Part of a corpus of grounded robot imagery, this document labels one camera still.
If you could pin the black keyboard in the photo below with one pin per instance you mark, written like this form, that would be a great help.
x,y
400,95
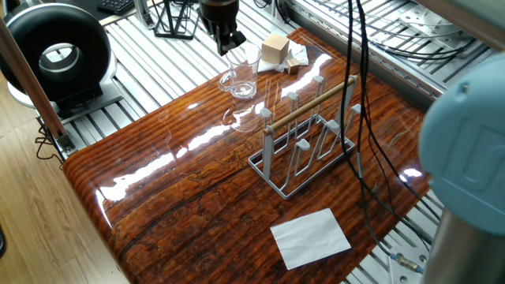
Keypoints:
x,y
116,6

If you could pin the white paper sheet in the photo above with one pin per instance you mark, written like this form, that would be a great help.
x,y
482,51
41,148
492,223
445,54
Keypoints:
x,y
309,238

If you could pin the aluminium frame post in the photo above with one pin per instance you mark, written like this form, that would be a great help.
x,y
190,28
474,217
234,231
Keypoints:
x,y
144,13

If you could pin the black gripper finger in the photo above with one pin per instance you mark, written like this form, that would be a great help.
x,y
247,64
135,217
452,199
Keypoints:
x,y
233,37
217,35

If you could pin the white mug drying rack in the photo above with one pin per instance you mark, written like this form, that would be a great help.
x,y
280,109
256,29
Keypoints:
x,y
268,152

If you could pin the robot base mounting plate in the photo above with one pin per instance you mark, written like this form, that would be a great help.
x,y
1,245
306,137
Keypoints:
x,y
406,277

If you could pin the brown frame post with bracket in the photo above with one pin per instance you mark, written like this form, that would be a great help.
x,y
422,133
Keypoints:
x,y
31,79

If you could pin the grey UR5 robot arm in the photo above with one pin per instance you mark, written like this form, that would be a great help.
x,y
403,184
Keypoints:
x,y
465,150

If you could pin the crumpled white napkin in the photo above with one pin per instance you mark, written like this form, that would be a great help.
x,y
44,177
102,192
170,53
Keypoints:
x,y
301,53

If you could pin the large wooden cube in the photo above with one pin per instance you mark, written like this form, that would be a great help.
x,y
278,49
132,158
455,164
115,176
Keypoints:
x,y
274,49

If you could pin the small wooden cube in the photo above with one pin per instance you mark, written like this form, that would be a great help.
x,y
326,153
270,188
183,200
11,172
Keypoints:
x,y
293,66

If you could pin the aluminium table frame rail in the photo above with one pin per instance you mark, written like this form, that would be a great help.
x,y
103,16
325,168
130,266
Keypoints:
x,y
394,75

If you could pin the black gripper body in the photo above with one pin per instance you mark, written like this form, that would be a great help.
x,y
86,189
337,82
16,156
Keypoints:
x,y
219,10

